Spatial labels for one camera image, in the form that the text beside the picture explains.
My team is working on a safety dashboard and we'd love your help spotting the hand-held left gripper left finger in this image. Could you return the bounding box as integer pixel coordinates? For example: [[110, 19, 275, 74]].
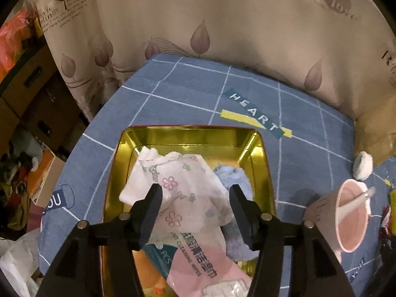
[[36, 183, 163, 297]]

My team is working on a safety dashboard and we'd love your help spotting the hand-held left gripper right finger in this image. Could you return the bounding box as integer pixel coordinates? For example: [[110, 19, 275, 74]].
[[228, 184, 356, 297]]

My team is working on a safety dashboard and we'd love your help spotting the light blue towel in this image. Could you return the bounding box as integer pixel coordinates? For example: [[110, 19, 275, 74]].
[[213, 165, 260, 262]]

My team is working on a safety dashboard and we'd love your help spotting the white floral cloth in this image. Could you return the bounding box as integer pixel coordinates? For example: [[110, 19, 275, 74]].
[[119, 147, 231, 248]]

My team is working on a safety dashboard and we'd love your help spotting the pink and teal wipes packet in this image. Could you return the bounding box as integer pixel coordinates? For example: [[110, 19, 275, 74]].
[[145, 229, 252, 297]]

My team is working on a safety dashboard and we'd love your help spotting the gold tin tray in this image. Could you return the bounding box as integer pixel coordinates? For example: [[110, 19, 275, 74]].
[[100, 125, 277, 297]]

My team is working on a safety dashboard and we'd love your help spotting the pink cup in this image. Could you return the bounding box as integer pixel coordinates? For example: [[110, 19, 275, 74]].
[[305, 178, 372, 263]]

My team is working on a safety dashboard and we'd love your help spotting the orange and white box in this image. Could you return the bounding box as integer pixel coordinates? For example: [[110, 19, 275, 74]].
[[31, 148, 67, 205]]

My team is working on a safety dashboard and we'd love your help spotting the white spoon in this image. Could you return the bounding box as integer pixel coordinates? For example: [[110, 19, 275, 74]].
[[337, 186, 376, 225]]

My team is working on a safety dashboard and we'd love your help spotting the white fluffy puff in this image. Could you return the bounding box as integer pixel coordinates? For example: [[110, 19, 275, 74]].
[[353, 151, 374, 180]]

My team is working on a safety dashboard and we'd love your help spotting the blue checked tablecloth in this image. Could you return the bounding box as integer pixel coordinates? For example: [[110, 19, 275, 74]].
[[37, 52, 396, 297]]

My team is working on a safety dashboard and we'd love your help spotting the pile of mixed clutter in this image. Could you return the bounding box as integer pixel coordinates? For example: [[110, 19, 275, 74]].
[[0, 127, 44, 232]]

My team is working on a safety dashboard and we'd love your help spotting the white plastic bag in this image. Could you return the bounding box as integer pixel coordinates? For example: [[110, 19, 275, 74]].
[[0, 229, 42, 297]]

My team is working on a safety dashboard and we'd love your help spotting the red and white cloth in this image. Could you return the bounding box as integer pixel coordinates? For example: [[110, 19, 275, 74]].
[[379, 204, 396, 248]]

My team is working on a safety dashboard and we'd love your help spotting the brown paper bag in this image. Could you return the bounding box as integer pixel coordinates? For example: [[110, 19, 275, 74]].
[[354, 99, 396, 164]]

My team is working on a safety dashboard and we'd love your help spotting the large cardboard box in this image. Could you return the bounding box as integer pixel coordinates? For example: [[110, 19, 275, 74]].
[[1, 46, 62, 118]]

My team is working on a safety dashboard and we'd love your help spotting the beige leaf-print curtain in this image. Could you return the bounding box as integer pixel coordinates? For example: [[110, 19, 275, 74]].
[[31, 0, 396, 121]]

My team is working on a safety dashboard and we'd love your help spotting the orange plastic bag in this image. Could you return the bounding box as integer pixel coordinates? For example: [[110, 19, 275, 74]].
[[0, 11, 31, 81]]

